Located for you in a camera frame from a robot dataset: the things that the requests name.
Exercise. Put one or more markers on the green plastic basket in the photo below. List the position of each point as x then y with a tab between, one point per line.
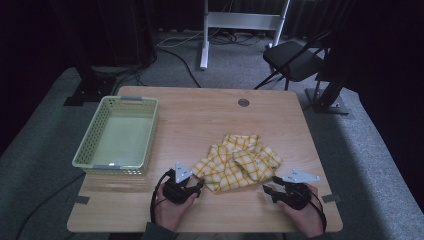
120	140

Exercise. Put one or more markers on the black metal stand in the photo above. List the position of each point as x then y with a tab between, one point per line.
90	91
328	100

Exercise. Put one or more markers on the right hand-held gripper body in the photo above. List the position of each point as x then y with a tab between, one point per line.
296	196

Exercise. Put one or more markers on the yellow plaid shirt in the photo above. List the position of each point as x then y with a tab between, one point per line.
233	166

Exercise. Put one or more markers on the person's right hand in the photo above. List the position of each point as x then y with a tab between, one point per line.
306	221

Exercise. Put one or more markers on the white metal desk frame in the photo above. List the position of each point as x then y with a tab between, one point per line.
240	20

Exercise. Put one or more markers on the grey tape piece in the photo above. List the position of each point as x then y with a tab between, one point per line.
82	200
331	198

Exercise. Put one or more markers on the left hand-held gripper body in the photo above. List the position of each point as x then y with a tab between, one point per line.
175	191

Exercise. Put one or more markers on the black folding chair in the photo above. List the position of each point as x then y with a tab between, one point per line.
293	61

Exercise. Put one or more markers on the person's left hand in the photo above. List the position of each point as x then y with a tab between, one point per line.
170	215

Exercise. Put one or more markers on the grey round table grommet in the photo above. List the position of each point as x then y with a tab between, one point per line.
243	102

